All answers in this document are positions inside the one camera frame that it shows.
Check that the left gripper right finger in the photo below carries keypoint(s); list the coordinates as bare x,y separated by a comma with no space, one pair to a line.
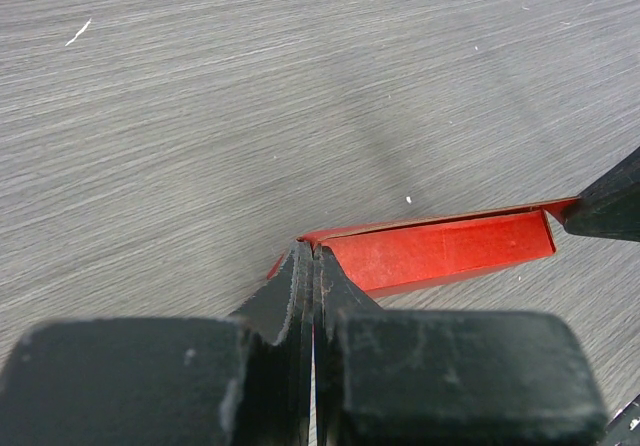
334,296

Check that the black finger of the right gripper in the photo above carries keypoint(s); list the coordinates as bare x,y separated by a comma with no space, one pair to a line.
609,207

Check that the red paper box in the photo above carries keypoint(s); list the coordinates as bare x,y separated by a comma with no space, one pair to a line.
388,258

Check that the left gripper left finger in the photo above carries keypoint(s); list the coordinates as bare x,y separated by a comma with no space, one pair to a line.
273,400

